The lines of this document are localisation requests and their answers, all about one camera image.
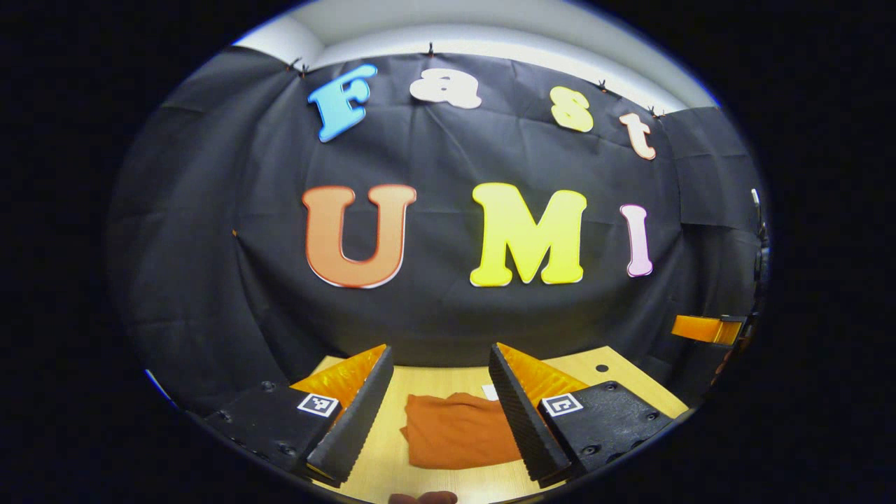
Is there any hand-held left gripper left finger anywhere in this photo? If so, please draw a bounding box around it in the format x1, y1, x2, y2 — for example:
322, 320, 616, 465
205, 343, 394, 489

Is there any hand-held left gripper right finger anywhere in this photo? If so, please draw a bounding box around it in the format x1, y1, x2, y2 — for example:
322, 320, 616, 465
488, 342, 676, 489

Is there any orange knit cardigan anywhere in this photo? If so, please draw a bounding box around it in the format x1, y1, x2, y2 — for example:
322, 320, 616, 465
400, 384, 522, 470

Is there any black backdrop cloth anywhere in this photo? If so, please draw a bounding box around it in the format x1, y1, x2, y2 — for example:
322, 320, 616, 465
105, 45, 771, 421

